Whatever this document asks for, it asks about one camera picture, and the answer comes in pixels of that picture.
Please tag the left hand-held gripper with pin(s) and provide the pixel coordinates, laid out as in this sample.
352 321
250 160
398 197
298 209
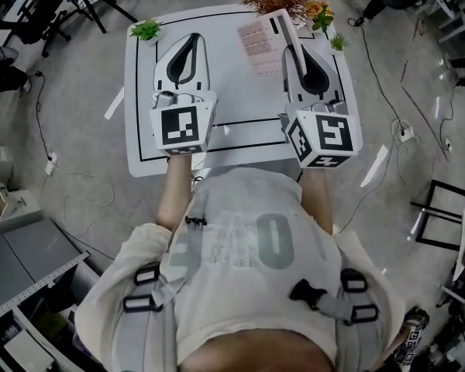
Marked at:
180 124

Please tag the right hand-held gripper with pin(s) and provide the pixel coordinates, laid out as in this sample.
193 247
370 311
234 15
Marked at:
333 134

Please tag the pink and white calculator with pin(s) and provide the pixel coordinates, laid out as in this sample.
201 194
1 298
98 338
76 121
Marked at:
259 45

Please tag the person's left forearm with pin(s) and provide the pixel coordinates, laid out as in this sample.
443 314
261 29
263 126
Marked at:
174 196

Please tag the person's right forearm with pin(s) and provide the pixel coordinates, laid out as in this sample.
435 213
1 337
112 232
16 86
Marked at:
317 200

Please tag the small green potted plant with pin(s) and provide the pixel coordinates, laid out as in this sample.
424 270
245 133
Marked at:
339 43
147 29

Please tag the white table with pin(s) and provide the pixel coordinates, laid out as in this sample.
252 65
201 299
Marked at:
232 103

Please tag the orange flower plant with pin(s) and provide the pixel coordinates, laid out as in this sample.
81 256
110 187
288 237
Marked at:
319 16

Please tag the white power strip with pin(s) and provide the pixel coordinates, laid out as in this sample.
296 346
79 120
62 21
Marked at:
406 132
51 165

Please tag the white box with red inside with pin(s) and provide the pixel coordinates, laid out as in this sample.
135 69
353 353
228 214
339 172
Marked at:
19 211

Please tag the grey harness with black buckles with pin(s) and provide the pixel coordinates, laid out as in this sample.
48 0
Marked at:
333 306

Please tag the person's cream shirt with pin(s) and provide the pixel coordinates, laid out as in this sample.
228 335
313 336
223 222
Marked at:
236 304

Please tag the grey perforated metal shelf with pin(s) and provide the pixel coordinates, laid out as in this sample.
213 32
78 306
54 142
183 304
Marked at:
23 254

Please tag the black device with printed tags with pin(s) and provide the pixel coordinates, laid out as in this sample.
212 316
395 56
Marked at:
412 337

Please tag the black metal frame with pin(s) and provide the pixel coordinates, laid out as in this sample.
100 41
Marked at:
453 188

